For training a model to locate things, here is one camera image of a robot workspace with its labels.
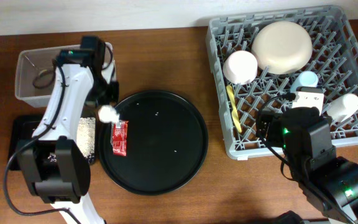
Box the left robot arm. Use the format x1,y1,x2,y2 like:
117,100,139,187
8,36,119,223

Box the pink bowl with grains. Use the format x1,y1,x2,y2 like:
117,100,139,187
223,50,258,85

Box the spilled white grains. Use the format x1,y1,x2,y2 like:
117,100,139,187
76,118,96,160

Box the light blue cup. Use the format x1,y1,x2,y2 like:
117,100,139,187
290,71,318,93

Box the large cream bowl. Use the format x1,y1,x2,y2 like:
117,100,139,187
251,21,313,75

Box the grey dishwasher rack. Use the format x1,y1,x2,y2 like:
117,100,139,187
206,6,358,161

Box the clear plastic bin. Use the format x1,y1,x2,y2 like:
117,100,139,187
14,42,117,108

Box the white tissue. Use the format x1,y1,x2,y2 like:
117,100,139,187
98,105,119,123

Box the white red wrapper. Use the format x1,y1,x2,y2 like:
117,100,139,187
111,121,128,157

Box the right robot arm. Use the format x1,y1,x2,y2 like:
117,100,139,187
256,107,358,223

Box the yellow plastic knife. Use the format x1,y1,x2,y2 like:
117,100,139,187
226,85,242,133

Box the white cup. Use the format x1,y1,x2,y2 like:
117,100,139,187
327,93,358,122

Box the black rectangular tray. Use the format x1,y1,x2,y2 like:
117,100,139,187
7,114,96,165

